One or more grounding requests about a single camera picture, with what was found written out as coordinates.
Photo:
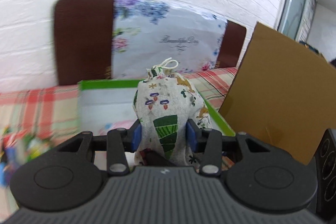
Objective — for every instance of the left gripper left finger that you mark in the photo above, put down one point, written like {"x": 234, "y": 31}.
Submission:
{"x": 124, "y": 139}

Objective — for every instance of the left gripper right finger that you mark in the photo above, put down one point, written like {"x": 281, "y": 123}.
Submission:
{"x": 200, "y": 138}

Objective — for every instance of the printed cloth drawstring pouch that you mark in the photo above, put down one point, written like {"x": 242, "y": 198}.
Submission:
{"x": 163, "y": 103}

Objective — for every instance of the green cardboard box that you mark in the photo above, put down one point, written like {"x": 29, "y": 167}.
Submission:
{"x": 105, "y": 101}

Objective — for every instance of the red plaid bed sheet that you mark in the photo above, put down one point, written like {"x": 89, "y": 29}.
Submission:
{"x": 51, "y": 114}

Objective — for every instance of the brown cardboard sheet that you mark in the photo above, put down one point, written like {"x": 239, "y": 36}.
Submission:
{"x": 282, "y": 94}

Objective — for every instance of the window frame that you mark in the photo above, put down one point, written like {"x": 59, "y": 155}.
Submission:
{"x": 295, "y": 18}

